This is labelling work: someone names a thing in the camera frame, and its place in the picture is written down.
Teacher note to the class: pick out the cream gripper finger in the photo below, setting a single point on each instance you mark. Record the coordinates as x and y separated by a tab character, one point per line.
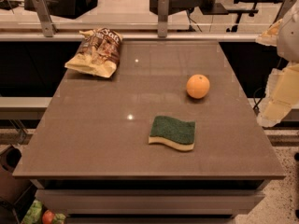
270	36
281	95

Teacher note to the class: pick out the green and yellow sponge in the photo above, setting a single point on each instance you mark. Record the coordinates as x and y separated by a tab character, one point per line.
174	133

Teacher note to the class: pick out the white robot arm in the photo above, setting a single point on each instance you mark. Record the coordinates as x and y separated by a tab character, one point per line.
288	44

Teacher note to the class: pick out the brown chip bag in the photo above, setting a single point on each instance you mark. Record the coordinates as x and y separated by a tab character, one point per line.
98	54

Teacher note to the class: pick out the orange fruit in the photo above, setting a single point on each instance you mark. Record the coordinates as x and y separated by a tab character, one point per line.
198	86

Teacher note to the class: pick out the red tomato in bin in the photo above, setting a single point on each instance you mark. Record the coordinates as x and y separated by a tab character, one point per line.
47	217

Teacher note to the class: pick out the green snack package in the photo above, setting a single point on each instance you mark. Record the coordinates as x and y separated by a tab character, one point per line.
34	213

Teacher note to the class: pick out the dark bin on floor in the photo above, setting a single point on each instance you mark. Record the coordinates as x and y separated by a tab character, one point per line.
16	195

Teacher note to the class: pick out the right metal railing bracket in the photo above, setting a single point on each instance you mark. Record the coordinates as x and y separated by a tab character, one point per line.
284	8

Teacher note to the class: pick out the metal railing bracket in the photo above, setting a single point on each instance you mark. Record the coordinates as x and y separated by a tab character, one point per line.
284	8
47	25
163	8

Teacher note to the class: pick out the middle metal railing bracket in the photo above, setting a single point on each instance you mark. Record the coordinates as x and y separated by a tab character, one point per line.
163	8

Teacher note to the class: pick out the left metal railing bracket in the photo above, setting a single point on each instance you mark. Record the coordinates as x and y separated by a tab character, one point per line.
47	25

